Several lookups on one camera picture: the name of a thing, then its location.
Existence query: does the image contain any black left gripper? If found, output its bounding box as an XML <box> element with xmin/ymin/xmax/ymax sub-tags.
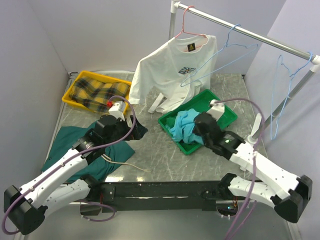
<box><xmin>103</xmin><ymin>114</ymin><xmax>147</xmax><ymax>147</ymax></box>

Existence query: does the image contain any light blue t shirt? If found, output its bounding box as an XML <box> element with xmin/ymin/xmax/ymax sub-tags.
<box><xmin>169</xmin><ymin>108</ymin><xmax>204</xmax><ymax>145</ymax></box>

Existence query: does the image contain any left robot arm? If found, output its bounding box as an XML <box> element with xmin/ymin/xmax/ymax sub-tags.
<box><xmin>1</xmin><ymin>115</ymin><xmax>148</xmax><ymax>235</ymax></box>

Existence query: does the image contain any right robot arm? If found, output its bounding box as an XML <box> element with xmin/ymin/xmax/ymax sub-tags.
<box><xmin>193</xmin><ymin>112</ymin><xmax>313</xmax><ymax>223</ymax></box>

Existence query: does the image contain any white t shirt on hanger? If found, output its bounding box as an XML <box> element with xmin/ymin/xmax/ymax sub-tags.
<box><xmin>129</xmin><ymin>35</ymin><xmax>218</xmax><ymax>114</ymax></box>

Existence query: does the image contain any green plastic bin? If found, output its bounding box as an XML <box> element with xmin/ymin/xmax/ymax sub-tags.
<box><xmin>157</xmin><ymin>88</ymin><xmax>238</xmax><ymax>156</ymax></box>

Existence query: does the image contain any green cloth in bin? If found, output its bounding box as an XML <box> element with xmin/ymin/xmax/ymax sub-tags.
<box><xmin>166</xmin><ymin>116</ymin><xmax>177</xmax><ymax>129</ymax></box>

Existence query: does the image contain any dark teal garment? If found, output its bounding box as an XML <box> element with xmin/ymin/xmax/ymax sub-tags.
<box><xmin>40</xmin><ymin>119</ymin><xmax>136</xmax><ymax>183</ymax></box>

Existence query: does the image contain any white rack foot left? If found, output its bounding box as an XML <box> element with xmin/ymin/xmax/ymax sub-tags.
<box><xmin>148</xmin><ymin>93</ymin><xmax>165</xmax><ymax>114</ymax></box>

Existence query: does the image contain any white rack base foot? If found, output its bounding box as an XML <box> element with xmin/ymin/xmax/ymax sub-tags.
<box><xmin>246</xmin><ymin>113</ymin><xmax>263</xmax><ymax>147</ymax></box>

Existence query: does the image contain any yellow plaid cloth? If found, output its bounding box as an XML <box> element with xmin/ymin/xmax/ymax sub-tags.
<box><xmin>69</xmin><ymin>77</ymin><xmax>130</xmax><ymax>114</ymax></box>

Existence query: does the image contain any yellow plastic bin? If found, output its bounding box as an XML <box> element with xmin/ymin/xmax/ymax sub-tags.
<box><xmin>62</xmin><ymin>70</ymin><xmax>132</xmax><ymax>114</ymax></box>

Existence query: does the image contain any metal clothes rack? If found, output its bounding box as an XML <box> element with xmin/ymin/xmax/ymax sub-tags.
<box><xmin>169</xmin><ymin>0</ymin><xmax>320</xmax><ymax>134</ymax></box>

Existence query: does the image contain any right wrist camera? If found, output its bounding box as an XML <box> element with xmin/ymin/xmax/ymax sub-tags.
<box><xmin>206</xmin><ymin>99</ymin><xmax>225</xmax><ymax>121</ymax></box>

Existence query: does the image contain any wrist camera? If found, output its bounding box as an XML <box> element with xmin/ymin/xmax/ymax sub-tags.
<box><xmin>206</xmin><ymin>99</ymin><xmax>225</xmax><ymax>121</ymax></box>
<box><xmin>108</xmin><ymin>101</ymin><xmax>126</xmax><ymax>121</ymax></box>

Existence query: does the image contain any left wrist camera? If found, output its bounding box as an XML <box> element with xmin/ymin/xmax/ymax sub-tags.
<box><xmin>108</xmin><ymin>101</ymin><xmax>126</xmax><ymax>121</ymax></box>

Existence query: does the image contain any beige drawstring cord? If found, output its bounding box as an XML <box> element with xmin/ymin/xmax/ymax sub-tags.
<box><xmin>102</xmin><ymin>154</ymin><xmax>152</xmax><ymax>173</ymax></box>

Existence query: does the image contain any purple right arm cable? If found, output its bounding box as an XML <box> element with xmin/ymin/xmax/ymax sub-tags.
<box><xmin>214</xmin><ymin>97</ymin><xmax>266</xmax><ymax>240</ymax></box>

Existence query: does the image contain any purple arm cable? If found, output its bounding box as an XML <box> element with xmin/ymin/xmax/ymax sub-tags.
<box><xmin>0</xmin><ymin>95</ymin><xmax>137</xmax><ymax>235</ymax></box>
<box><xmin>214</xmin><ymin>97</ymin><xmax>266</xmax><ymax>240</ymax></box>

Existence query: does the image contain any blue wire hanger right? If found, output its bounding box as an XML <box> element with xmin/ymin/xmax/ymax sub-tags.
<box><xmin>267</xmin><ymin>51</ymin><xmax>313</xmax><ymax>141</ymax></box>

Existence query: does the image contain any blue wire hanger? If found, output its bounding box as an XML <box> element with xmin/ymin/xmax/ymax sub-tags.
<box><xmin>267</xmin><ymin>51</ymin><xmax>313</xmax><ymax>141</ymax></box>
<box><xmin>180</xmin><ymin>23</ymin><xmax>259</xmax><ymax>89</ymax></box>

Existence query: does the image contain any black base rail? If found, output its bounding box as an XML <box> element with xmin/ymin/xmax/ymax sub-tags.
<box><xmin>84</xmin><ymin>181</ymin><xmax>236</xmax><ymax>212</ymax></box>

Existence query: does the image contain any pink wire hanger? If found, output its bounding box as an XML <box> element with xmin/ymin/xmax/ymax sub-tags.
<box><xmin>173</xmin><ymin>5</ymin><xmax>210</xmax><ymax>53</ymax></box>

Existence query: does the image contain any blue wire hanger middle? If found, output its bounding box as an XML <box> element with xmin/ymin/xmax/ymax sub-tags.
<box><xmin>180</xmin><ymin>23</ymin><xmax>259</xmax><ymax>89</ymax></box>

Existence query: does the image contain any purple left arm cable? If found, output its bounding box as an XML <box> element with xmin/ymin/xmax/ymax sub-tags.
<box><xmin>0</xmin><ymin>95</ymin><xmax>137</xmax><ymax>235</ymax></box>

